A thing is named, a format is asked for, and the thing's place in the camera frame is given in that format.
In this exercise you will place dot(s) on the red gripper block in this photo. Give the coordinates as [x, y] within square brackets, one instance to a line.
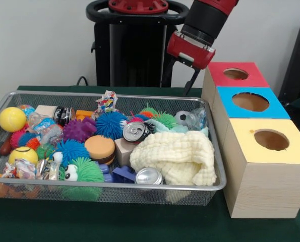
[190, 51]

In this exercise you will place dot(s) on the black crushed soda can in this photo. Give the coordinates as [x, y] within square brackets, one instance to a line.
[137, 131]

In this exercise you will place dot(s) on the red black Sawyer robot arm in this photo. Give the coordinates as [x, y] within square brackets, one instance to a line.
[207, 17]

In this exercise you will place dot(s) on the shallow clear mesh bin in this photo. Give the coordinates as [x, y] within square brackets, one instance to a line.
[139, 195]

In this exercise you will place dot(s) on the wooden box with three holes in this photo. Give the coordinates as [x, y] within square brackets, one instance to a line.
[265, 189]

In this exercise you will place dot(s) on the small black white soccer ball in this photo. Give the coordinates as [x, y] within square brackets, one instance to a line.
[182, 118]

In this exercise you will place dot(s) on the cream waffle cloth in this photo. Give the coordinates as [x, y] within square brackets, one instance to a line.
[175, 156]

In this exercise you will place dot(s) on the silver crushed can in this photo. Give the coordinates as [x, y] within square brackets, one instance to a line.
[148, 176]

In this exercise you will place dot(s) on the toy hamburger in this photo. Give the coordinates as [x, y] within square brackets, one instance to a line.
[99, 148]

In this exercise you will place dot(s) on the purple spiky ball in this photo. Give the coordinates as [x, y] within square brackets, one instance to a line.
[79, 129]

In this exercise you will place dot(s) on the green fuzzy toy with eyes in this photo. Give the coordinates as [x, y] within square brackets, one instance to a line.
[89, 170]

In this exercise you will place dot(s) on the blue fuzzy toy with eyes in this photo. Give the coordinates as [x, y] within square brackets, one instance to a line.
[71, 151]

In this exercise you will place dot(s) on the plain yellow ball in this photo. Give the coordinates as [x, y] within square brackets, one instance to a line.
[12, 119]

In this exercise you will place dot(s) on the yellow smiley face ball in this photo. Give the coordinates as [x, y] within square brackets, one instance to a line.
[23, 155]

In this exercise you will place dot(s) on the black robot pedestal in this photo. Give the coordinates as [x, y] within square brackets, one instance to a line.
[139, 50]

